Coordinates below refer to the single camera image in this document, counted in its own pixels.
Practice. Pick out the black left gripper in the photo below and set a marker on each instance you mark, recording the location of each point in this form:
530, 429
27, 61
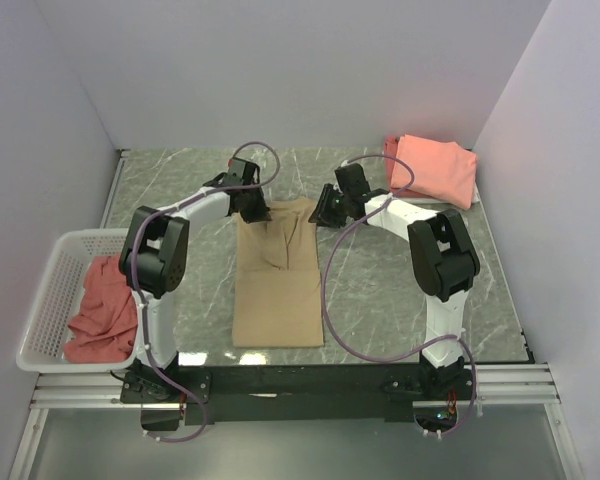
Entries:
261, 214

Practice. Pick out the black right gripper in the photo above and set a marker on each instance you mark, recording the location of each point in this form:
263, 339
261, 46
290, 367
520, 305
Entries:
322, 214

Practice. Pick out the beige t shirt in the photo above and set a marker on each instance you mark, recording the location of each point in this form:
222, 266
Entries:
278, 280

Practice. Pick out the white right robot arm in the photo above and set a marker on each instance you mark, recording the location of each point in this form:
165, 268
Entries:
444, 264

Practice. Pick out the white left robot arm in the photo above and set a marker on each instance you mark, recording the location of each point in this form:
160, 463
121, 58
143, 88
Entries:
154, 257

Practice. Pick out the folded salmon pink shirt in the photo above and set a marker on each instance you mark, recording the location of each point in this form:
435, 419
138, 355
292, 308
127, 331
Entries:
443, 170

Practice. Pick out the black base beam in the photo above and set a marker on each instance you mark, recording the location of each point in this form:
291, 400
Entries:
229, 409

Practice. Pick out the red shirt in basket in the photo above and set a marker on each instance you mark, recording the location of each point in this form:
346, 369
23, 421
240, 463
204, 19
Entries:
104, 329

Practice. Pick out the white plastic laundry basket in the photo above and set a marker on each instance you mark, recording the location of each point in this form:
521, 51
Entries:
57, 300

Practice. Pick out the aluminium left side rail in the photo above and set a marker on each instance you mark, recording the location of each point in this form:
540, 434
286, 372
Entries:
123, 156

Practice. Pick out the aluminium rail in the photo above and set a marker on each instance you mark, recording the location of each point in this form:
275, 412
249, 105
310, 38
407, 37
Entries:
488, 384
123, 156

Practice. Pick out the aluminium front rail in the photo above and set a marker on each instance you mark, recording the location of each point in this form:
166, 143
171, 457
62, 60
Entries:
488, 384

